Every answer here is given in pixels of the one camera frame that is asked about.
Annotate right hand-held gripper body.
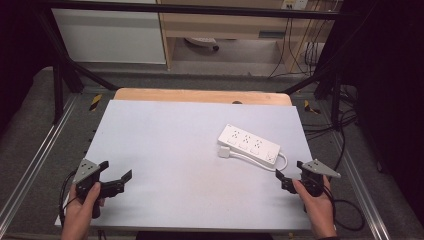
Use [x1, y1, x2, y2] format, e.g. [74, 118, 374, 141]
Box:
[299, 158, 342, 198]

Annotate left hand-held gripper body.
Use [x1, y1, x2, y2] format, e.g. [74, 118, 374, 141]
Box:
[71, 158, 103, 220]

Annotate person's right hand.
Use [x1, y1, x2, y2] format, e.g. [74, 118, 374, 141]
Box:
[292, 177, 338, 240]

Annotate person's left hand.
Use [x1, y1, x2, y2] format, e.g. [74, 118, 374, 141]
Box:
[60, 181, 106, 240]

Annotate white power strip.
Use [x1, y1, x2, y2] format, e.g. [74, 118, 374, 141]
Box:
[217, 123, 282, 165]

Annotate white plug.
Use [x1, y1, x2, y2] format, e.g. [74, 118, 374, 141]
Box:
[217, 145, 235, 159]

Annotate black metal stand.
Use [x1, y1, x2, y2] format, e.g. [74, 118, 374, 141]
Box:
[34, 13, 119, 126]
[281, 59, 344, 131]

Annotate person's dark clothing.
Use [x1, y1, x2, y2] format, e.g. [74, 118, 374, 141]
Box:
[135, 231, 275, 240]

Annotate white cabinet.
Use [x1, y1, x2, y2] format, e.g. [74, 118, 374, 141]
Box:
[51, 0, 167, 65]

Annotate grey device under desk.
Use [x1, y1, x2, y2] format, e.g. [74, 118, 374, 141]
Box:
[184, 37, 220, 52]

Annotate wooden desk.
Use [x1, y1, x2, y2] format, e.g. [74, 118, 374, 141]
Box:
[156, 0, 338, 73]

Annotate white power strip cable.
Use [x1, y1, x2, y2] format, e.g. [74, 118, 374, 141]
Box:
[227, 150, 289, 173]

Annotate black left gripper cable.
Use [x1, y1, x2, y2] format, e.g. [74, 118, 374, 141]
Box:
[58, 170, 80, 228]

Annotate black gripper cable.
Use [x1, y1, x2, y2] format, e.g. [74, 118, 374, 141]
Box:
[320, 181, 366, 233]
[58, 170, 80, 228]

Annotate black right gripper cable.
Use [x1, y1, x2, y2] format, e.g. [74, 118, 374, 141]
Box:
[320, 181, 366, 233]

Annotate aluminium rail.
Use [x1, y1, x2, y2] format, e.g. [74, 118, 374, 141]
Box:
[328, 133, 391, 240]
[0, 94, 79, 228]

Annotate bundle of black floor cables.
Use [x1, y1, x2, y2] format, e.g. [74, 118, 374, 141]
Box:
[301, 84, 359, 173]

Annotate hanging black cables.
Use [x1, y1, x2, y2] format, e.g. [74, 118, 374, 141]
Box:
[267, 16, 329, 79]

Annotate white wall socket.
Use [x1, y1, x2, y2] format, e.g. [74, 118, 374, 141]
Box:
[280, 0, 309, 11]

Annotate black metal frame bar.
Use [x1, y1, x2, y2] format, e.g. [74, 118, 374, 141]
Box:
[33, 0, 361, 20]

